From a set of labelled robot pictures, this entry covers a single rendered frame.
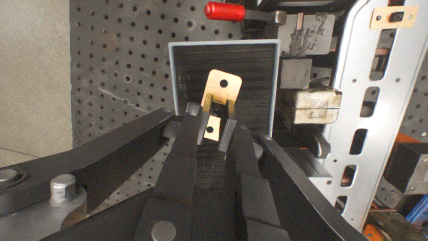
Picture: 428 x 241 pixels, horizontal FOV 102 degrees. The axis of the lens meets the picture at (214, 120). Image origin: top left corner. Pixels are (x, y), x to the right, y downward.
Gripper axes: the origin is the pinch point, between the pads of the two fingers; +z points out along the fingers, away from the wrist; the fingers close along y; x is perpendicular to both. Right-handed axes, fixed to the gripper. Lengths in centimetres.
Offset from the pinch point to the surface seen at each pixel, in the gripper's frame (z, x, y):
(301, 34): 15.7, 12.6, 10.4
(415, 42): 23.6, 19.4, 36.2
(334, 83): 23.3, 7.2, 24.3
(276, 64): 6.9, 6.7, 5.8
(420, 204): 107, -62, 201
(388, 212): 29, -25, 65
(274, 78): 6.9, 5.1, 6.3
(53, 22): 123, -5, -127
